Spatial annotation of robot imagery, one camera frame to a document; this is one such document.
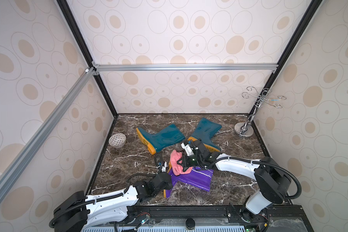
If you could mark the black corner frame post left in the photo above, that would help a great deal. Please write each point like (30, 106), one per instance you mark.
(82, 45)

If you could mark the teal rubber boot right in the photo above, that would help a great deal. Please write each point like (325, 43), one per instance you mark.
(205, 131)

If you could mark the purple rubber boot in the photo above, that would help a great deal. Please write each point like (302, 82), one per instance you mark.
(197, 178)

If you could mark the diagonal aluminium rail left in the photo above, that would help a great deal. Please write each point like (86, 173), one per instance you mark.
(19, 164)

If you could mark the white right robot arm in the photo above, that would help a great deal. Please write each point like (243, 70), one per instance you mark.
(275, 183)

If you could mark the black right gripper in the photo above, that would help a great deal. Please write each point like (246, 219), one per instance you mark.
(187, 158)

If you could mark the patterned black white bowl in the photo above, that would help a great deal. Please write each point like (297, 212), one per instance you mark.
(117, 140)

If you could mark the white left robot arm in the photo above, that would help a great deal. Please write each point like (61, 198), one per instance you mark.
(80, 211)

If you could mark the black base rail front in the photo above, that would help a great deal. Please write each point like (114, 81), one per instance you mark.
(233, 214)

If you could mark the horizontal aluminium rail back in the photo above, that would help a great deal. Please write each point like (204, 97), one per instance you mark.
(185, 67)

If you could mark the black corner frame post right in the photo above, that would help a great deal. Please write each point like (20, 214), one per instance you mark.
(297, 34)

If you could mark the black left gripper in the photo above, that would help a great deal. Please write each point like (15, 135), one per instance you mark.
(169, 185)

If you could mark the chrome mug tree stand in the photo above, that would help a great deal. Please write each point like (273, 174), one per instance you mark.
(245, 129)

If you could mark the teal rubber boot left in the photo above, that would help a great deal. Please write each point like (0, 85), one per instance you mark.
(156, 142)

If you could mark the pink microfiber cloth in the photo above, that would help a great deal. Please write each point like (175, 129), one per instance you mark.
(175, 160)

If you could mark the black corner frame post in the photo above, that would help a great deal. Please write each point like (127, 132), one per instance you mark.
(297, 34)
(82, 45)

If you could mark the teal rubber boot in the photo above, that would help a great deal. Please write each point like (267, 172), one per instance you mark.
(205, 131)
(156, 142)

